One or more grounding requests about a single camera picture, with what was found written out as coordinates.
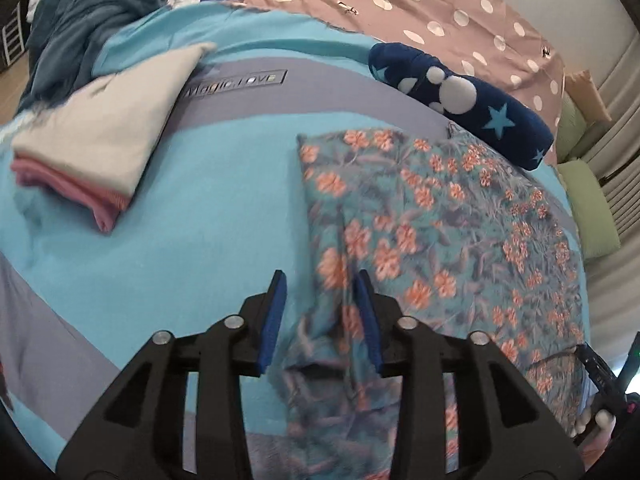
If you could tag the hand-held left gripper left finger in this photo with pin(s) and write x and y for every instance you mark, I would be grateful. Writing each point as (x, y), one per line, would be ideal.
(270, 325)

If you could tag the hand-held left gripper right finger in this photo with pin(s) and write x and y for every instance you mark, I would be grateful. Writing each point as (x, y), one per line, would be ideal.
(369, 325)

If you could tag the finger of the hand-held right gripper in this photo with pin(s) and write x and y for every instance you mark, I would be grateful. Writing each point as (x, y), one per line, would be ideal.
(595, 367)

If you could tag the teal floral garment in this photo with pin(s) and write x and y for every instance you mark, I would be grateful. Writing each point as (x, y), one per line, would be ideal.
(440, 230)

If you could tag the person's right hand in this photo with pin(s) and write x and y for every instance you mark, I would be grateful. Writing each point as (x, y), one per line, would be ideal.
(597, 422)

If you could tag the large green pillow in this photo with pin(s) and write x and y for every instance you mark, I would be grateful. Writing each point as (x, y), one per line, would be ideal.
(592, 210)

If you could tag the pink folded cloth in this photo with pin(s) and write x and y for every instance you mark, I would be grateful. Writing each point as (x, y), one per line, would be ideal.
(75, 192)

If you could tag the small green pillow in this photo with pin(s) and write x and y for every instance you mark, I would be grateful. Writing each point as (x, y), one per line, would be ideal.
(575, 130)

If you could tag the cream curtain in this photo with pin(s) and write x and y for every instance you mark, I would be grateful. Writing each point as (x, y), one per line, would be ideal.
(622, 125)

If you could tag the navy star print blanket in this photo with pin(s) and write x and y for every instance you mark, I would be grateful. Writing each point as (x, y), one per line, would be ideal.
(505, 120)

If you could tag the white folded cloth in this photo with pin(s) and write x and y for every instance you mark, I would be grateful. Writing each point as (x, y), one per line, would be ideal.
(110, 120)

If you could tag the beige pillow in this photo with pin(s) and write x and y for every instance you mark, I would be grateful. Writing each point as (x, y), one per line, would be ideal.
(585, 92)

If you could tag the brown polka dot sheet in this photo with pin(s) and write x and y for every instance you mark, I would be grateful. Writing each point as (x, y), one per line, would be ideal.
(400, 5)

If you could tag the dark teal fleece blanket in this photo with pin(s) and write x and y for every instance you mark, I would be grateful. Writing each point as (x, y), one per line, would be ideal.
(75, 25)

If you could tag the white rack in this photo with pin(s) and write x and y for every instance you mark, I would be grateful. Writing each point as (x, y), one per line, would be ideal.
(11, 35)

